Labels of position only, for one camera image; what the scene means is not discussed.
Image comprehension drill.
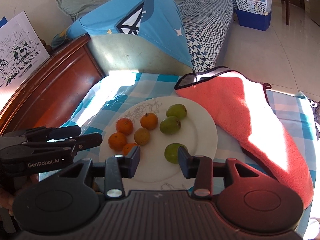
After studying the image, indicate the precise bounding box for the blue storage bin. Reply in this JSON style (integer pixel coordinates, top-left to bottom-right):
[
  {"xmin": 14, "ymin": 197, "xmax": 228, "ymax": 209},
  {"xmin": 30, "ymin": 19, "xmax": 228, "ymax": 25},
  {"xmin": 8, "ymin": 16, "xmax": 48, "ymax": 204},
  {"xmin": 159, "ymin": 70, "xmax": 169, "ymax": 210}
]
[{"xmin": 235, "ymin": 9, "xmax": 272, "ymax": 31}]

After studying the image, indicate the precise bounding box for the orange mandarin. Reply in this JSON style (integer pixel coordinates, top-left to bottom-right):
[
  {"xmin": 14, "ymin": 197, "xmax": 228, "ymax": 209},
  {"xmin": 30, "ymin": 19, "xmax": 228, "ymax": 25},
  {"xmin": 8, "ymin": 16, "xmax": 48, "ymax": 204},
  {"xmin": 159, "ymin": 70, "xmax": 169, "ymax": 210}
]
[
  {"xmin": 108, "ymin": 132, "xmax": 127, "ymax": 152},
  {"xmin": 116, "ymin": 118, "xmax": 133, "ymax": 135},
  {"xmin": 122, "ymin": 142, "xmax": 138, "ymax": 155},
  {"xmin": 140, "ymin": 112, "xmax": 158, "ymax": 130}
]

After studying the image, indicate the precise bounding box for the white floral plate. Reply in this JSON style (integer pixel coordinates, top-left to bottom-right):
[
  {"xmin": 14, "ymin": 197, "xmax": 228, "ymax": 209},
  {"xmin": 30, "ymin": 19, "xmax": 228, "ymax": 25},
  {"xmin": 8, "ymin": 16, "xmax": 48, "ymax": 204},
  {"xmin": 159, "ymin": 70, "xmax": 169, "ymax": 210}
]
[{"xmin": 99, "ymin": 96, "xmax": 218, "ymax": 183}]

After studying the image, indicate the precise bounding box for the white plastic basket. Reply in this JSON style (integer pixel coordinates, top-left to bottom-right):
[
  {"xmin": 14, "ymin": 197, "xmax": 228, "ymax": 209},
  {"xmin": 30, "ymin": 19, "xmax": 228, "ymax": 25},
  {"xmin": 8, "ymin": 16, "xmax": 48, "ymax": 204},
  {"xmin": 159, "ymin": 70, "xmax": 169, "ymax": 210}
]
[{"xmin": 235, "ymin": 0, "xmax": 273, "ymax": 16}]

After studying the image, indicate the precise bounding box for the houndstooth sofa cover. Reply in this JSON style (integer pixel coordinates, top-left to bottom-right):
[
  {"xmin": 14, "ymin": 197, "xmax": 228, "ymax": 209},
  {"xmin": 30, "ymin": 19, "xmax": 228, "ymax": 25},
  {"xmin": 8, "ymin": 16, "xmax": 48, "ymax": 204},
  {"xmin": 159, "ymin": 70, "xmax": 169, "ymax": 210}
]
[{"xmin": 178, "ymin": 0, "xmax": 235, "ymax": 73}]

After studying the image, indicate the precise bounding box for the white milk carton box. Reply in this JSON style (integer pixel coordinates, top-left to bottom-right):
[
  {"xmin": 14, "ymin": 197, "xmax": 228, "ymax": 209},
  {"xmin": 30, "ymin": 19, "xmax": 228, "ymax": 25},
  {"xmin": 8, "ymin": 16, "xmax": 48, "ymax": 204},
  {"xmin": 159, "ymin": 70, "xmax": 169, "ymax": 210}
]
[{"xmin": 1, "ymin": 12, "xmax": 49, "ymax": 100}]

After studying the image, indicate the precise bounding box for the person left hand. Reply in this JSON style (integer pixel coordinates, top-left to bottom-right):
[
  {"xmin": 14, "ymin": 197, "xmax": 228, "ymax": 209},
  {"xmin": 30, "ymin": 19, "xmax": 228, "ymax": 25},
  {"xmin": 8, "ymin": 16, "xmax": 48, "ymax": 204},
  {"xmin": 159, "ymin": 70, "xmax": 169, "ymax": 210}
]
[{"xmin": 0, "ymin": 173, "xmax": 40, "ymax": 215}]

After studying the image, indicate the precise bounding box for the red fleece cloth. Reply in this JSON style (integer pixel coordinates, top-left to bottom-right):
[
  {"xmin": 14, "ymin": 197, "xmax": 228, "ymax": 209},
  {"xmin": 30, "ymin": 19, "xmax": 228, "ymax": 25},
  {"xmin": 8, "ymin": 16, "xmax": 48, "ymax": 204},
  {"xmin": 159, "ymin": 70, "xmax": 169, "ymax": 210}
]
[{"xmin": 174, "ymin": 67, "xmax": 313, "ymax": 208}]

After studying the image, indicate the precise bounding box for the blue sailboat blanket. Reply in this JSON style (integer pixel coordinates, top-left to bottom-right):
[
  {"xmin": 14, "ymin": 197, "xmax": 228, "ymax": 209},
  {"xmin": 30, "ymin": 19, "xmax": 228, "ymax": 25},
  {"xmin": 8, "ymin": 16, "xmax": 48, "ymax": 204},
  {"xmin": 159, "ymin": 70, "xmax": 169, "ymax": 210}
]
[{"xmin": 51, "ymin": 0, "xmax": 192, "ymax": 67}]

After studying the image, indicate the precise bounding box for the grey shoe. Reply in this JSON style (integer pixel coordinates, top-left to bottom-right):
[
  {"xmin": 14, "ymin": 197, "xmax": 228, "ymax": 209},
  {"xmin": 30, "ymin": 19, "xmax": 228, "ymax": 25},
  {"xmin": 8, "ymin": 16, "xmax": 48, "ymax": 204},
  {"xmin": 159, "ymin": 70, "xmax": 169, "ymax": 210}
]
[{"xmin": 308, "ymin": 99, "xmax": 320, "ymax": 140}]

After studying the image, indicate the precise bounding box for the yellow green jujube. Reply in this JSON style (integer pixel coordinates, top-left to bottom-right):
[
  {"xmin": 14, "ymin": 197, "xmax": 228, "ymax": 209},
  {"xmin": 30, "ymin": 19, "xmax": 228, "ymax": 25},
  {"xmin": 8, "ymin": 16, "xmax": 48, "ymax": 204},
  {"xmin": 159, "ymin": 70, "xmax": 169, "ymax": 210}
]
[{"xmin": 134, "ymin": 127, "xmax": 150, "ymax": 146}]

